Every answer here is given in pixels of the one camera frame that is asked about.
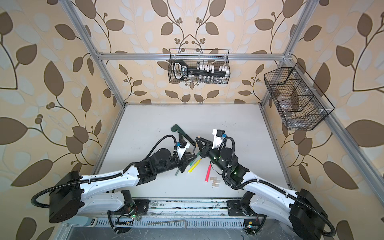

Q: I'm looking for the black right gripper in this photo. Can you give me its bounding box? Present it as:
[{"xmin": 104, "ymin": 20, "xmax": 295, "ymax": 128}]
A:
[{"xmin": 197, "ymin": 137, "xmax": 229, "ymax": 174}]

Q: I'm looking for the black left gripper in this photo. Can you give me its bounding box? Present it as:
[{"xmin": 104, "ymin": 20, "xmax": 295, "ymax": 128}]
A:
[{"xmin": 155, "ymin": 150, "xmax": 198, "ymax": 176}]

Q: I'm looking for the yellow highlighter pen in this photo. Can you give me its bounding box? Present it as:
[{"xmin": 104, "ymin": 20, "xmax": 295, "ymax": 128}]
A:
[{"xmin": 188, "ymin": 158, "xmax": 202, "ymax": 173}]

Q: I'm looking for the green highlighter pen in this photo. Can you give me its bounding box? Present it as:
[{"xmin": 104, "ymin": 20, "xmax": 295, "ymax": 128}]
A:
[{"xmin": 189, "ymin": 152, "xmax": 200, "ymax": 167}]

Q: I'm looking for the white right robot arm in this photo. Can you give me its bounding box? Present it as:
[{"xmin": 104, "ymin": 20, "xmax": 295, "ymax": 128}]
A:
[{"xmin": 196, "ymin": 137, "xmax": 336, "ymax": 240}]

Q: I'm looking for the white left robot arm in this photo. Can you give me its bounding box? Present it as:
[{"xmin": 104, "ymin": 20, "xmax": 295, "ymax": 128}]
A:
[{"xmin": 49, "ymin": 148, "xmax": 197, "ymax": 224}]

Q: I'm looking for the pink highlighter pen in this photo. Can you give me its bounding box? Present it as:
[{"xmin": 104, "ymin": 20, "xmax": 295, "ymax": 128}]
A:
[{"xmin": 205, "ymin": 164, "xmax": 212, "ymax": 182}]

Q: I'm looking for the green pipe wrench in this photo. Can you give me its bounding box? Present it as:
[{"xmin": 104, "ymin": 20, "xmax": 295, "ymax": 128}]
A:
[{"xmin": 171, "ymin": 124, "xmax": 196, "ymax": 146}]

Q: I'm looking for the black socket set holder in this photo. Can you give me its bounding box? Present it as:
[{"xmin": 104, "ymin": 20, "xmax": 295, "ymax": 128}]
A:
[{"xmin": 168, "ymin": 60, "xmax": 231, "ymax": 84}]

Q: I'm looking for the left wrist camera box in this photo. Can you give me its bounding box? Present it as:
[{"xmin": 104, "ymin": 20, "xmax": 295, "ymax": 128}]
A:
[{"xmin": 176, "ymin": 140, "xmax": 191, "ymax": 160}]

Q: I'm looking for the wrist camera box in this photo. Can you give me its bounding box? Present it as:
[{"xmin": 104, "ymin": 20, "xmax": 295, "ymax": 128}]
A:
[
  {"xmin": 176, "ymin": 140, "xmax": 191, "ymax": 160},
  {"xmin": 212, "ymin": 129, "xmax": 227, "ymax": 149}
]

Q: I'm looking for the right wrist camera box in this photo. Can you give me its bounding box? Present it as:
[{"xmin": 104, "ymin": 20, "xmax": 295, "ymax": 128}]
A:
[{"xmin": 212, "ymin": 129, "xmax": 227, "ymax": 149}]

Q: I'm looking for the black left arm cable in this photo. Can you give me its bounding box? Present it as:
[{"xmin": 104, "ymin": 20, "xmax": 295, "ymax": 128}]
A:
[{"xmin": 30, "ymin": 134, "xmax": 178, "ymax": 209}]

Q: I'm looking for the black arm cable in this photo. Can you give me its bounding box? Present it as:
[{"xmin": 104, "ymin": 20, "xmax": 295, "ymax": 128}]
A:
[
  {"xmin": 30, "ymin": 134, "xmax": 178, "ymax": 209},
  {"xmin": 223, "ymin": 136, "xmax": 337, "ymax": 238}
]

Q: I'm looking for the black wire basket centre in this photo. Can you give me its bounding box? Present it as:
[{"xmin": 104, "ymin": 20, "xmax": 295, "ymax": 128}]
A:
[{"xmin": 168, "ymin": 48, "xmax": 231, "ymax": 85}]

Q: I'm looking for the black wire basket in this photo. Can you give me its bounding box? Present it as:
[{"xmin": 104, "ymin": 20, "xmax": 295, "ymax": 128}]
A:
[
  {"xmin": 168, "ymin": 48, "xmax": 231, "ymax": 85},
  {"xmin": 264, "ymin": 63, "xmax": 335, "ymax": 131}
]

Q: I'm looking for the black wire basket right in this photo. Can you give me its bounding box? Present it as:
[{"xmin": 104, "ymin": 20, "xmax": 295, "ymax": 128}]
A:
[{"xmin": 264, "ymin": 63, "xmax": 335, "ymax": 131}]

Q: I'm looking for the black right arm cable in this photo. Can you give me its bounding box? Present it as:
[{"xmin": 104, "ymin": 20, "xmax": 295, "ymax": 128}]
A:
[{"xmin": 223, "ymin": 136, "xmax": 337, "ymax": 238}]

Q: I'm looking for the aluminium frame rail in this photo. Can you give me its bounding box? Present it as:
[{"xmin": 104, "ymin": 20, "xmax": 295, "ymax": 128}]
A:
[{"xmin": 62, "ymin": 1, "xmax": 384, "ymax": 207}]

